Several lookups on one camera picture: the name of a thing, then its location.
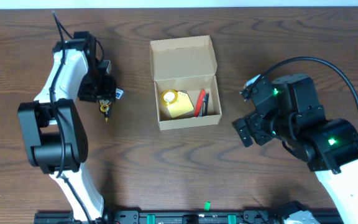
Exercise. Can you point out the black correction tape dispenser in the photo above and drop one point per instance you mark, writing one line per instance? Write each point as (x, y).
(105, 108)

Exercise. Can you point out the small green clip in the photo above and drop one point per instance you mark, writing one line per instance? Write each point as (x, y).
(207, 206)

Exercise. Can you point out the red black stapler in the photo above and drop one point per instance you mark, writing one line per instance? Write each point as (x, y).
(201, 108)

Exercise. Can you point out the yellow sticky note pad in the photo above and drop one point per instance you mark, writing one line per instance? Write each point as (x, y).
(181, 106)

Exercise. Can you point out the yellow adhesive tape roll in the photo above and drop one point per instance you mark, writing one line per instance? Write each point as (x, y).
(169, 97)

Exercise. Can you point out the black mounting rail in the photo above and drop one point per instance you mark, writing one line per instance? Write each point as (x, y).
(292, 212)

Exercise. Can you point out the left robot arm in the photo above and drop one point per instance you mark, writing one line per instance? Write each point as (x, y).
(54, 137)

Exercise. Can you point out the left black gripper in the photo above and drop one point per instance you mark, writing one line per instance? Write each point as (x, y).
(103, 97)

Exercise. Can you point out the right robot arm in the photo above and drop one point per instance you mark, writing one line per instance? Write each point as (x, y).
(288, 109)

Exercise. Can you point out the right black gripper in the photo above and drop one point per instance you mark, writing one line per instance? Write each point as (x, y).
(255, 127)

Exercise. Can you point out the cardboard box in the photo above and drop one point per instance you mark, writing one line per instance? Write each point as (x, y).
(189, 65)

